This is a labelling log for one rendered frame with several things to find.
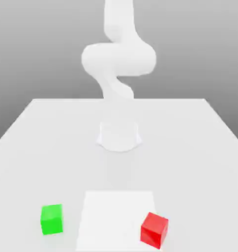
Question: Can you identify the small red cube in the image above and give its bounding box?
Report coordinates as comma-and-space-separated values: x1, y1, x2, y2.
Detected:
140, 212, 169, 250

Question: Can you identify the small green cube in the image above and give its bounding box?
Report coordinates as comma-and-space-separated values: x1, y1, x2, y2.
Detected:
40, 203, 64, 236

